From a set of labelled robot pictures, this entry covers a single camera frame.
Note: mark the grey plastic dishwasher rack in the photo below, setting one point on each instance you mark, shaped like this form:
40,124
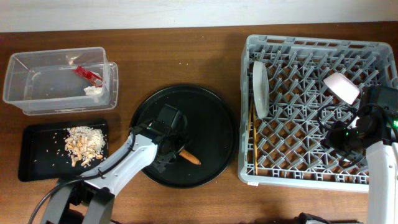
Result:
289,139

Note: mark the white tissue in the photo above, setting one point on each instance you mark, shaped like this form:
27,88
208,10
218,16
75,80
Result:
92,90

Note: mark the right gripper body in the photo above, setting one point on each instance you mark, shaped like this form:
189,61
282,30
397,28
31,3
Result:
341,139

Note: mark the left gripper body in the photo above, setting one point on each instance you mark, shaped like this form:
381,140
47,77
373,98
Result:
180,141

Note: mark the red snack wrapper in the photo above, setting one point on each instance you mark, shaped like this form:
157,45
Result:
94,78

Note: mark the black rectangular tray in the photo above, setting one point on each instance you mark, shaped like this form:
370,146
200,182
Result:
43,154

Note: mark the orange carrot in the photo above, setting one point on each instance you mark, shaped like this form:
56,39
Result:
189,157

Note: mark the grey round plate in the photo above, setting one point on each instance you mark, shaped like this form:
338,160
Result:
260,86

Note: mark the round black serving tray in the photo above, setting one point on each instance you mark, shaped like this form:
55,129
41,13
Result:
211,129

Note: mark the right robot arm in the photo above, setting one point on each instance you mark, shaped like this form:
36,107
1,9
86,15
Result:
372,133

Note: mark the rice and nut shell scraps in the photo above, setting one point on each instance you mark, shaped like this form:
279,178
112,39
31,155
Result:
82,145

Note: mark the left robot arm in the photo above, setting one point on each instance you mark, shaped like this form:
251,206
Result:
89,198

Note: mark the wooden chopstick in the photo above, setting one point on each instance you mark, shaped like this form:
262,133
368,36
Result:
250,114
254,139

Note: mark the clear plastic waste bin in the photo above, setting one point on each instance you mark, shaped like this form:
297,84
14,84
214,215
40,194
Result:
43,82

